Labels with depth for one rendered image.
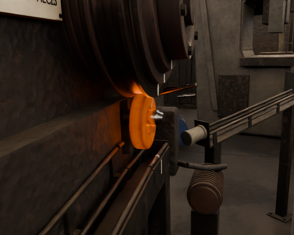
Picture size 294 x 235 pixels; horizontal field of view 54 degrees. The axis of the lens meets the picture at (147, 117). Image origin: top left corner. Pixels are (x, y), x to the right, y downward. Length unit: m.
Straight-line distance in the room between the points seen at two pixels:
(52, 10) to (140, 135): 0.35
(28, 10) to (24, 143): 0.22
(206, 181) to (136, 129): 0.45
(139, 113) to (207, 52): 2.79
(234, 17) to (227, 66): 0.52
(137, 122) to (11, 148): 0.35
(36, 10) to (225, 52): 3.00
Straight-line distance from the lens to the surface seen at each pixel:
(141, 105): 0.72
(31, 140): 0.48
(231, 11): 3.44
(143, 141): 0.74
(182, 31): 0.63
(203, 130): 1.15
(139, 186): 0.66
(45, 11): 0.57
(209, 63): 3.46
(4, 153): 0.44
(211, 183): 1.09
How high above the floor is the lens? 1.00
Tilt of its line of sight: 13 degrees down
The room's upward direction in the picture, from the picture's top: 2 degrees counter-clockwise
